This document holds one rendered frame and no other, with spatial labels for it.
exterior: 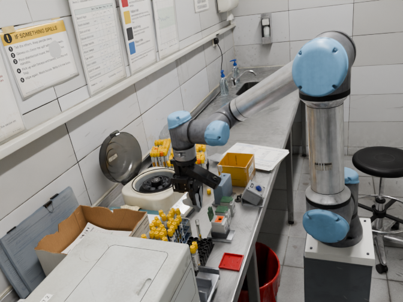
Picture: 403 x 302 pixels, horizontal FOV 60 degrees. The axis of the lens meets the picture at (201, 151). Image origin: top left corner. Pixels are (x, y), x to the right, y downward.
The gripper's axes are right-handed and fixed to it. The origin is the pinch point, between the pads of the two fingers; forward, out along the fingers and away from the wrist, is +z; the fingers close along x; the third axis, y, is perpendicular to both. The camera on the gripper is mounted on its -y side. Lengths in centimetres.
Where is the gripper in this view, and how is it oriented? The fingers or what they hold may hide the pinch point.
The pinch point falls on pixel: (200, 208)
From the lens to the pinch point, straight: 124.8
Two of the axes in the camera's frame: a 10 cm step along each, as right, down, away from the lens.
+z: 1.4, 9.0, 4.2
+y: -9.3, -0.3, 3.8
